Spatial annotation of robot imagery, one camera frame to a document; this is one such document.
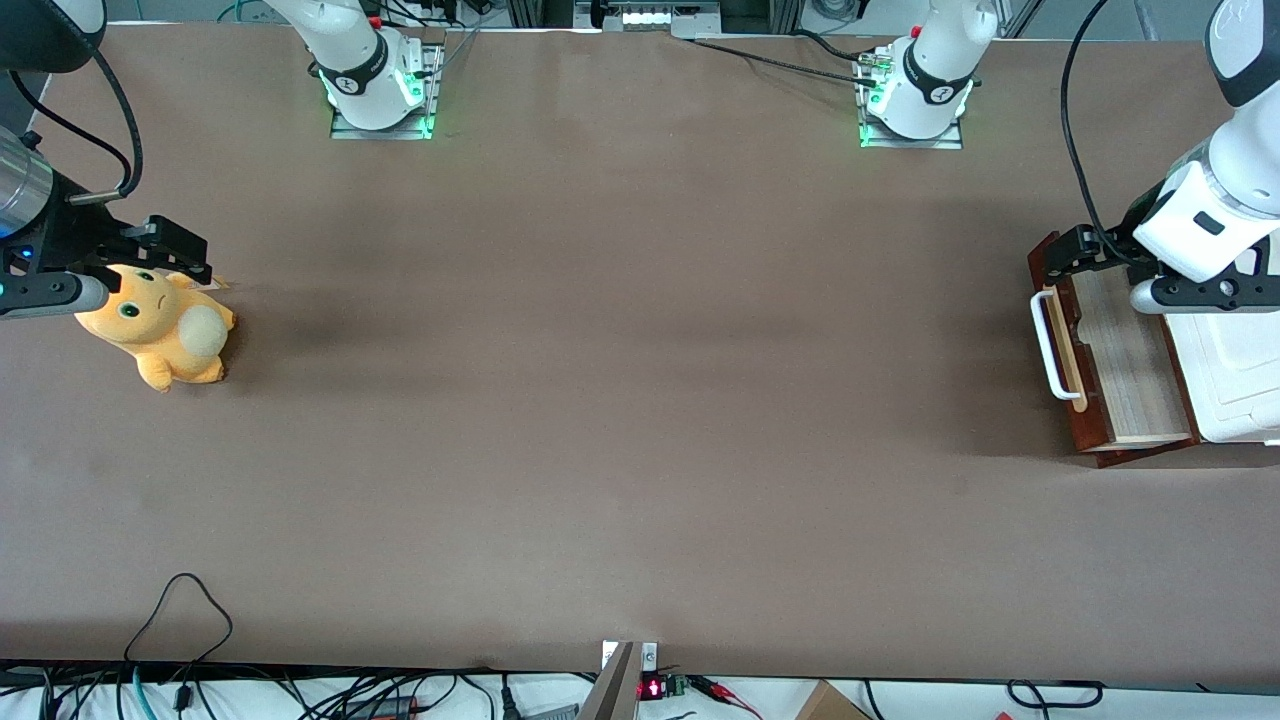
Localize grey camera post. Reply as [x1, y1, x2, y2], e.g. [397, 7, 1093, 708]
[575, 641, 641, 720]

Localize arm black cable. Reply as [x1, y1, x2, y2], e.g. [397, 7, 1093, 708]
[8, 45, 145, 205]
[1059, 0, 1137, 267]

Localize white drawer cabinet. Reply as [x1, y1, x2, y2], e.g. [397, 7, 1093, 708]
[1163, 120, 1280, 446]

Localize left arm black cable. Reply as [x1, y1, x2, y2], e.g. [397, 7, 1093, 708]
[1059, 0, 1137, 267]

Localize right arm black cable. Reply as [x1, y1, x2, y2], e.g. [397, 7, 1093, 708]
[8, 45, 145, 205]

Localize white drawer handle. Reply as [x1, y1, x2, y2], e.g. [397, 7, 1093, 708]
[1030, 286, 1090, 402]

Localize orange plush toy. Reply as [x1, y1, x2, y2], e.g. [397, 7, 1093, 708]
[74, 263, 239, 393]

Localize cardboard box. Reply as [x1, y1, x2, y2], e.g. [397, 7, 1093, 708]
[794, 679, 873, 720]

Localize red clip leads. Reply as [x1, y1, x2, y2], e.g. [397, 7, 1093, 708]
[690, 676, 766, 719]

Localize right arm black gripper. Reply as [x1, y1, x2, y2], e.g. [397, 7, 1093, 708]
[30, 172, 215, 291]

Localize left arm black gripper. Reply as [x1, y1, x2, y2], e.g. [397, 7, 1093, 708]
[1045, 185, 1166, 281]

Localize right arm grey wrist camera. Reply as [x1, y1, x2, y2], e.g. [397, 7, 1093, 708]
[0, 272, 110, 321]

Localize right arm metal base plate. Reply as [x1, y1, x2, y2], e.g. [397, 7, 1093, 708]
[329, 42, 444, 141]

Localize black cable across table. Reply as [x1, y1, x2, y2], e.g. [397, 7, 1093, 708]
[688, 36, 883, 87]

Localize flat looped black cable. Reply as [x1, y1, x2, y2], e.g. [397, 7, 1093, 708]
[1006, 679, 1105, 709]

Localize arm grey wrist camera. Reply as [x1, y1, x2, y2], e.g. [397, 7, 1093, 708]
[1129, 274, 1280, 317]
[0, 272, 110, 321]

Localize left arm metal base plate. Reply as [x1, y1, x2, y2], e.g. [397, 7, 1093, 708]
[857, 48, 965, 151]

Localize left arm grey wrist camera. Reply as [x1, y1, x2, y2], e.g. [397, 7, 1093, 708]
[1129, 274, 1280, 317]

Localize white LED light bar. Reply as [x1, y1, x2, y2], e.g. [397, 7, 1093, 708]
[574, 0, 723, 39]

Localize gold handle backplate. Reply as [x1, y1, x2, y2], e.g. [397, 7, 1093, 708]
[1050, 300, 1090, 412]

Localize brown wooden drawer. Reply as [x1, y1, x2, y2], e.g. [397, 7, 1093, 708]
[1027, 229, 1203, 470]

